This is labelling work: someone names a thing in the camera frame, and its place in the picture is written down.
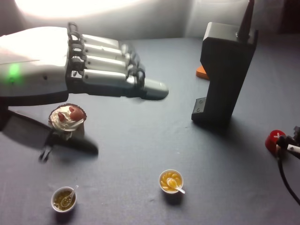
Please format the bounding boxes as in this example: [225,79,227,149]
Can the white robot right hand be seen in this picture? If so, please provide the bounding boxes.
[275,126,300,160]

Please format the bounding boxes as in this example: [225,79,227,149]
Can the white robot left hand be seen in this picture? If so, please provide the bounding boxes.
[0,22,170,163]

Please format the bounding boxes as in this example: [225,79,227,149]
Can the black walkie-talkie radio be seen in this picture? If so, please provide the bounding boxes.
[191,0,259,130]

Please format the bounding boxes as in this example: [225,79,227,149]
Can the red cylinder with white cross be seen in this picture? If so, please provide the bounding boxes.
[265,130,287,155]

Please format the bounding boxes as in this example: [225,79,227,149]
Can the toy cupcake with cream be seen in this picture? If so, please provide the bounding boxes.
[48,103,87,141]

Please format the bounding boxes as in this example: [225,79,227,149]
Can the white backdrop sheet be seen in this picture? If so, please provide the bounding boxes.
[0,0,300,41]

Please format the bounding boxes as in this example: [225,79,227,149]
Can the orange triangle block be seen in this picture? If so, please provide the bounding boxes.
[195,65,210,81]

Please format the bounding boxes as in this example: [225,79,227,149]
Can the grey table cloth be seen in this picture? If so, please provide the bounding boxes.
[0,35,300,225]

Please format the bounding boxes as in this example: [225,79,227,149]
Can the tiny white spoon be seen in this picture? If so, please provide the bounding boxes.
[60,185,79,207]
[166,178,186,195]

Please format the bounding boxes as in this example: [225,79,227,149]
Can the small bowl of yellow soup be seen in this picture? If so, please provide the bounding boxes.
[159,169,184,194]

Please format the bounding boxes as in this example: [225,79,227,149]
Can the small bowl of green soup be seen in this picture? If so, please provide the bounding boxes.
[51,186,77,213]

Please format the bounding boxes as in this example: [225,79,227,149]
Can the black cable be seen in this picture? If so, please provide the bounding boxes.
[276,146,300,205]

